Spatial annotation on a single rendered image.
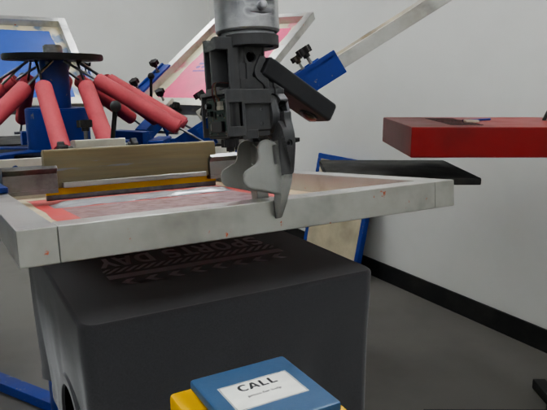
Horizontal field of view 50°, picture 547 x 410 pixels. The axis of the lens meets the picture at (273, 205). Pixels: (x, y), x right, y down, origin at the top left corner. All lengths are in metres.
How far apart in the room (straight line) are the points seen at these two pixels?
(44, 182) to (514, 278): 2.38
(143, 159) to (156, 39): 4.42
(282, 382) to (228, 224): 0.20
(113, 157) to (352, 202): 0.61
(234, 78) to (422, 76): 2.75
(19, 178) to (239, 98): 0.62
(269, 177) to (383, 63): 2.99
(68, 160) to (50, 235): 0.60
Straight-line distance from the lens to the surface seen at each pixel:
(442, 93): 3.27
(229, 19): 0.68
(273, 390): 0.54
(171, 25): 5.68
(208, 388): 0.55
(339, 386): 0.97
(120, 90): 1.91
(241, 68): 0.68
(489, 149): 1.83
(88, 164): 1.21
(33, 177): 1.18
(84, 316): 0.77
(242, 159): 0.72
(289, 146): 0.66
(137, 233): 0.63
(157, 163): 1.24
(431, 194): 0.85
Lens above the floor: 1.24
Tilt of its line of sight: 12 degrees down
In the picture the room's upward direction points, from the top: straight up
